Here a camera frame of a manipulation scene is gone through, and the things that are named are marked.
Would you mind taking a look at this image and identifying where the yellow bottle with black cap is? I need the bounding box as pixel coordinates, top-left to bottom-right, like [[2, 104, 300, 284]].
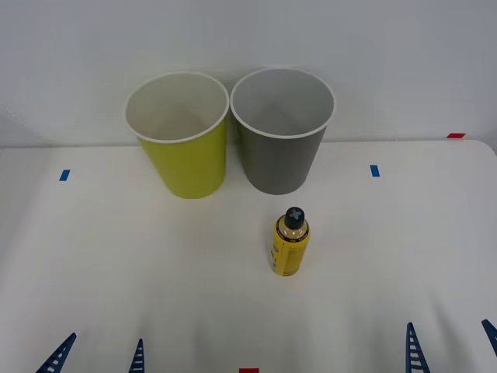
[[270, 206, 311, 277]]

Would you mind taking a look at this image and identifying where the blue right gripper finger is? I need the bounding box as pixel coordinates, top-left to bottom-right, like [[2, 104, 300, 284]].
[[481, 319, 497, 357], [405, 322, 431, 373]]

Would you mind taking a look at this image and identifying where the yellow-green plastic waste bin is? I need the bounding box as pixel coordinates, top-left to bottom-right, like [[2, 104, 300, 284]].
[[123, 71, 230, 200]]

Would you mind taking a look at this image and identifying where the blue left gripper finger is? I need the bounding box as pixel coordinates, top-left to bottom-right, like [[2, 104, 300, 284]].
[[128, 338, 145, 373], [35, 332, 78, 373]]

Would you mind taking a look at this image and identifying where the grey plastic waste bin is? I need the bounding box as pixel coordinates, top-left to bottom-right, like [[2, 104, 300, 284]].
[[230, 67, 335, 196]]

